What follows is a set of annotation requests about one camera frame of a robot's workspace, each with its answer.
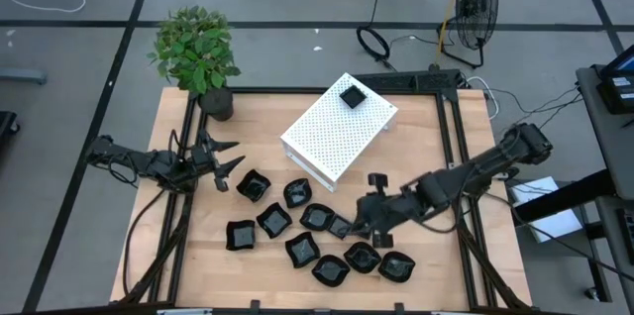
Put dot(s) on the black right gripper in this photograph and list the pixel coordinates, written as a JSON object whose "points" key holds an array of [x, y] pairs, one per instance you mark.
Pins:
{"points": [[384, 208]]}

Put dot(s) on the grey desk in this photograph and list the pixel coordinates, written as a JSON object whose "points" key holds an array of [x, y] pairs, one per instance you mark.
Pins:
{"points": [[609, 146]]}

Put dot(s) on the black oval leaf plate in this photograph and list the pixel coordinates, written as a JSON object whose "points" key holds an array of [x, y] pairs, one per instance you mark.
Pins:
{"points": [[317, 217], [396, 266], [297, 192], [331, 270], [362, 257]]}

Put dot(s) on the black plant pot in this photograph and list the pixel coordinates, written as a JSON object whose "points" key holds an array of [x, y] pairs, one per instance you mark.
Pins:
{"points": [[217, 104]]}

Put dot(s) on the black aluminium table frame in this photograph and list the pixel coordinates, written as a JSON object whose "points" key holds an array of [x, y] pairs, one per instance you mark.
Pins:
{"points": [[411, 79]]}

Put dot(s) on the black desk crossbar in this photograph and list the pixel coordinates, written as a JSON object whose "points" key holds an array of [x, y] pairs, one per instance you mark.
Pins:
{"points": [[560, 198]]}

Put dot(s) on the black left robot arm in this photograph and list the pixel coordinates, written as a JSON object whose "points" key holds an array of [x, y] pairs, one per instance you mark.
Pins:
{"points": [[148, 161]]}

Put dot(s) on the black laptop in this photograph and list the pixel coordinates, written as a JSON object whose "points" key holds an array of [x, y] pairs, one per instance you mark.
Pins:
{"points": [[616, 89]]}

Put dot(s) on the black caster base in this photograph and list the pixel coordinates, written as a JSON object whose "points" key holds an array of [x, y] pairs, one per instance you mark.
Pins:
{"points": [[7, 124]]}

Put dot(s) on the white box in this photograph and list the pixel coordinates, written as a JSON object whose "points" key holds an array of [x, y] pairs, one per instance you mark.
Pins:
{"points": [[555, 221]]}

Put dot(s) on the small black table clamp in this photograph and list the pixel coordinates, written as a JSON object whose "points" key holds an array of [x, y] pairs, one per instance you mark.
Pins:
{"points": [[398, 307], [255, 305]]}

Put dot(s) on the grey furniture foot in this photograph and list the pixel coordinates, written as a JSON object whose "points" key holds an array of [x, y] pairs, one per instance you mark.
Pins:
{"points": [[22, 76]]}

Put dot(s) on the white perforated metal riser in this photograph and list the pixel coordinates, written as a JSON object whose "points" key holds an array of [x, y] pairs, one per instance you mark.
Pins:
{"points": [[327, 136]]}

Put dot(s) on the green leafy plant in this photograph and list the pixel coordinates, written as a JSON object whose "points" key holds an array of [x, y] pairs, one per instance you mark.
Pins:
{"points": [[193, 50]]}

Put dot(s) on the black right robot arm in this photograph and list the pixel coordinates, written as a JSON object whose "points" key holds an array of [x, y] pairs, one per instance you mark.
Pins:
{"points": [[475, 166]]}

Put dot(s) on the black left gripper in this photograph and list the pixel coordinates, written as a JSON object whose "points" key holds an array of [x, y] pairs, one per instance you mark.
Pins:
{"points": [[203, 159]]}

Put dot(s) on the black floor fan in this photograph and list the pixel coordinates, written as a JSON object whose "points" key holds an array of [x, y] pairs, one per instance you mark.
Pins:
{"points": [[478, 5]]}

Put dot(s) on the black wavy square plate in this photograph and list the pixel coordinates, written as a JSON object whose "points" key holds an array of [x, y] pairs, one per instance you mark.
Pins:
{"points": [[253, 185], [241, 235], [302, 249], [273, 220]]}

